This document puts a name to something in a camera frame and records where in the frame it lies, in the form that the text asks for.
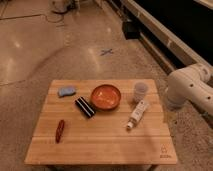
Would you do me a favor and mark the black striped eraser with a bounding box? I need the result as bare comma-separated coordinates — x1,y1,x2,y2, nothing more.
75,97,96,118

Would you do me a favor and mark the red marker pen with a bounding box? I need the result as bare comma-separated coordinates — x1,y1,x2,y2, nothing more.
55,120,65,143

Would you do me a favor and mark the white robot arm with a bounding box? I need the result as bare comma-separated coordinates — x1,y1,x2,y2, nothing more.
165,63,213,116

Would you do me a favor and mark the white tube with cap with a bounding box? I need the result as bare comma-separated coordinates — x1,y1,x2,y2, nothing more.
127,100,149,130

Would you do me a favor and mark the blue sponge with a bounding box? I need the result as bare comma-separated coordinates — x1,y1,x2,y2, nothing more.
58,86,76,97

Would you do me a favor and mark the orange bowl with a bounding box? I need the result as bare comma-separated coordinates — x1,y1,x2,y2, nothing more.
90,84,121,110

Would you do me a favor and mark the black box on floor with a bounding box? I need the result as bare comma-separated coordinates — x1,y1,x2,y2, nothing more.
122,22,140,39

